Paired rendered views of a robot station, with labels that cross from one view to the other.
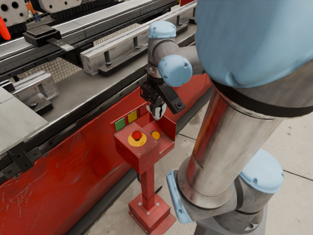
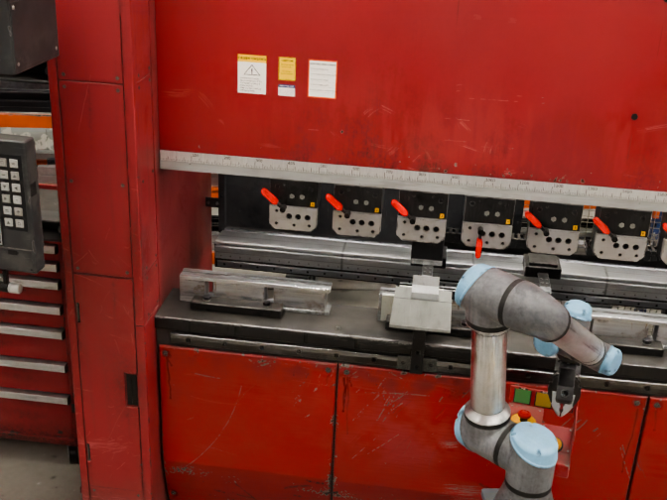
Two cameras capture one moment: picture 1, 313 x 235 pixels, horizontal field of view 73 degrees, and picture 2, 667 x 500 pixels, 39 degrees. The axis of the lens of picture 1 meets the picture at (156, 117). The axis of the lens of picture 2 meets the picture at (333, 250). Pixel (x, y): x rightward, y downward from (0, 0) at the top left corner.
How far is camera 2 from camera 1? 218 cm
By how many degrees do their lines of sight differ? 52
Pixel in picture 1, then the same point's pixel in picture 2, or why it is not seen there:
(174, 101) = (563, 388)
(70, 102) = not seen: hidden behind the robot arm
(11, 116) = (434, 312)
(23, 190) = (398, 394)
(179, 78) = (543, 346)
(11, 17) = (492, 242)
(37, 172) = (420, 386)
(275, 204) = not seen: outside the picture
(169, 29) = (576, 310)
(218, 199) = (476, 417)
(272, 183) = (521, 442)
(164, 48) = not seen: hidden behind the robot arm
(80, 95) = (514, 344)
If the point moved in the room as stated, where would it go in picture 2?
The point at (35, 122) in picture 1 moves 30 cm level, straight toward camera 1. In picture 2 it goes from (443, 325) to (413, 374)
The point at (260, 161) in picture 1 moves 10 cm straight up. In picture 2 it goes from (537, 436) to (542, 401)
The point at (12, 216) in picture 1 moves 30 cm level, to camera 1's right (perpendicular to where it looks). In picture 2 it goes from (372, 412) to (426, 462)
